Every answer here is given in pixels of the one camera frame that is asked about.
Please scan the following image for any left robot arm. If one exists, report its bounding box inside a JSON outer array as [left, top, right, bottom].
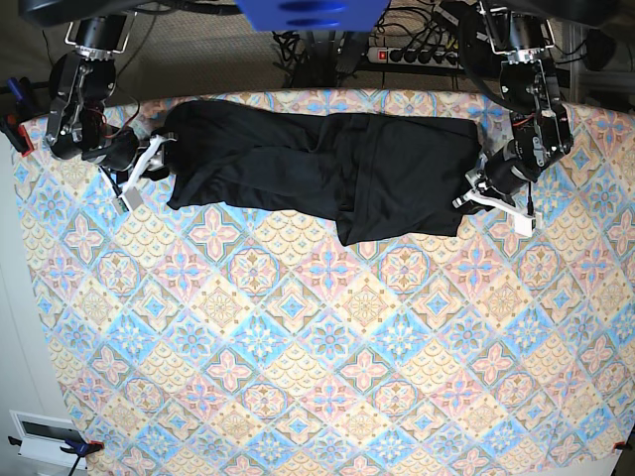
[[453, 1, 573, 237]]

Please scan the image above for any blue clamp lower left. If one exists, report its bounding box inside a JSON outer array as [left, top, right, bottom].
[[7, 436, 104, 475]]

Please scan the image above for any white power strip red switch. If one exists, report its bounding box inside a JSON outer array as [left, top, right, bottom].
[[366, 47, 461, 69]]

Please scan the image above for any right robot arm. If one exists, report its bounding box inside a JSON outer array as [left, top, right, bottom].
[[18, 1, 177, 214]]

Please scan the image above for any red black clamp upper left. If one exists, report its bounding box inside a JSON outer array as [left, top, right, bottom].
[[1, 76, 37, 157]]

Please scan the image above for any black t-shirt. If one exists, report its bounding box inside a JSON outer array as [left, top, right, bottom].
[[164, 100, 481, 246]]

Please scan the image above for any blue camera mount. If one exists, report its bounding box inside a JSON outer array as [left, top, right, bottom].
[[235, 0, 390, 32]]

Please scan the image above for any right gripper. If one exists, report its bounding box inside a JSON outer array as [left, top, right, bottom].
[[81, 128, 178, 213]]

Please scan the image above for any patterned tablecloth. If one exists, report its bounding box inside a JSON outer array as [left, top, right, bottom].
[[12, 105, 634, 475]]

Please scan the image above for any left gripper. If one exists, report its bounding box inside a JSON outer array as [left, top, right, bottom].
[[452, 148, 541, 236]]

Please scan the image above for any white floor vent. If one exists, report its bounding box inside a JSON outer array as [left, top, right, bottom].
[[9, 410, 81, 468]]

